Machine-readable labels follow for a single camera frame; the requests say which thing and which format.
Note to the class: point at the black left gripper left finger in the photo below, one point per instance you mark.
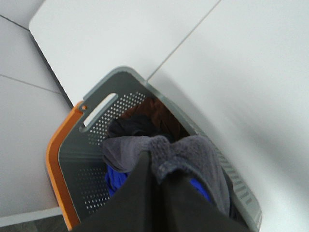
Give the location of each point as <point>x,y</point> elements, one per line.
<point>132,208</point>

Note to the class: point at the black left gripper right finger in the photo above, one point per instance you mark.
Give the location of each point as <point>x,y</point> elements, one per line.
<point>185,210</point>

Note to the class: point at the dark grey towel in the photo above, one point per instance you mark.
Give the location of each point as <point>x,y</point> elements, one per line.
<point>195,155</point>

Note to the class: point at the blue cloth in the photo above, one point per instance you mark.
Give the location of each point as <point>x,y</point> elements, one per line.
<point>114,180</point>

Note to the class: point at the grey perforated laundry basket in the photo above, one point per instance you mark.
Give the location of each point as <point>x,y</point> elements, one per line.
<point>80,155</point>

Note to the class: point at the black cloth in basket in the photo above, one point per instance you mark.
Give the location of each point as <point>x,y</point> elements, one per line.
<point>139,125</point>

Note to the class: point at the brown cloth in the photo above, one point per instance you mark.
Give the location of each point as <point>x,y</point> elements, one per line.
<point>159,115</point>

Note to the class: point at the orange basket handle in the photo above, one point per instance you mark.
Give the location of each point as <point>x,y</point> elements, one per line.
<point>54,171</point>

